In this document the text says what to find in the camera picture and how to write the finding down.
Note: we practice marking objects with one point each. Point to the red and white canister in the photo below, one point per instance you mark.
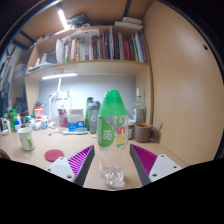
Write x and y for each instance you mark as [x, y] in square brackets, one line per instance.
[38, 112]

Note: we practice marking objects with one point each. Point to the blue and white box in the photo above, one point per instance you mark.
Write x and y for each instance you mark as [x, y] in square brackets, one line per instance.
[76, 120]

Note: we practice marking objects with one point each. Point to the light blue lid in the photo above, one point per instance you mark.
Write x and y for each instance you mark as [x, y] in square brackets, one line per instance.
[75, 132]

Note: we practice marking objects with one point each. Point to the grey shaker bottle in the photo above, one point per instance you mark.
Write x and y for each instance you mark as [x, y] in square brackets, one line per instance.
[93, 116]

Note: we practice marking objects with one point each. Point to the pink packet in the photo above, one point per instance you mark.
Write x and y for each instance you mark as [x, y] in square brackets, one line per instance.
[63, 118]

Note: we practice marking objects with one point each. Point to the ceiling strip light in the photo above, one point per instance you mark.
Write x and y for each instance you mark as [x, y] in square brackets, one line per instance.
[62, 18]

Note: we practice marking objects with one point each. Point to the flat round red coaster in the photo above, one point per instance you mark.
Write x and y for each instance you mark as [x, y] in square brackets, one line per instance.
[54, 155]

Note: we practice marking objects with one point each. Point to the white mug with green rim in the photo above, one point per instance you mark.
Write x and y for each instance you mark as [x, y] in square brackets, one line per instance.
[26, 138]

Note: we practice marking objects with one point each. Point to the brown ceramic mug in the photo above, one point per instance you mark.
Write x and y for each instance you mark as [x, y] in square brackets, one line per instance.
[142, 133]

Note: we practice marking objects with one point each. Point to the wooden shelf unit with books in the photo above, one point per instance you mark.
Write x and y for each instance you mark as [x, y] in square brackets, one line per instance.
[100, 50]

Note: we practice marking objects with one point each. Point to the green container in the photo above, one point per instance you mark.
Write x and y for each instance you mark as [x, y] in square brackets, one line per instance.
[12, 116]

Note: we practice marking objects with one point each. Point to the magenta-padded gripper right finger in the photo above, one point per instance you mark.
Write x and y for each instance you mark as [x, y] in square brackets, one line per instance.
[163, 165]

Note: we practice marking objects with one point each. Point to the white light bar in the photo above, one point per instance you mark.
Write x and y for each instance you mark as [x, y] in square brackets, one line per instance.
[60, 76]

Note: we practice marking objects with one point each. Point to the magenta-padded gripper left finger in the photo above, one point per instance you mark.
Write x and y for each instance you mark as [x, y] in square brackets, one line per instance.
[60, 166]

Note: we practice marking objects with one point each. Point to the clear glass bottle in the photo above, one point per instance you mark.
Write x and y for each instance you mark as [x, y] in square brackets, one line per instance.
[139, 110]

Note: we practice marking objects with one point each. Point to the clear green-labelled drink bottle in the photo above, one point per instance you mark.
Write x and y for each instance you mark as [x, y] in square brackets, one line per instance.
[111, 106]

